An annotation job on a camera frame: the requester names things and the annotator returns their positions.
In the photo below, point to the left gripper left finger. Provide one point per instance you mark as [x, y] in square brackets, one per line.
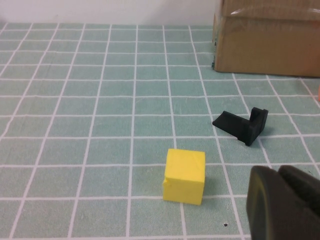
[270, 212]

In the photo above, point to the brown cardboard box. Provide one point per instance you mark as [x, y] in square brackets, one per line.
[267, 50]

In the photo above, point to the yellow cube block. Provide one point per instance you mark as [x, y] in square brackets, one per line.
[183, 178]

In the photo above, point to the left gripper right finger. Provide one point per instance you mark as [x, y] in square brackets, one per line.
[305, 187]

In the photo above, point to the black plastic bracket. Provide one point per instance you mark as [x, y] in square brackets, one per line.
[239, 126]

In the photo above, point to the green white-grid tablecloth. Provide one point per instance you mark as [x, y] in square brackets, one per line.
[75, 125]

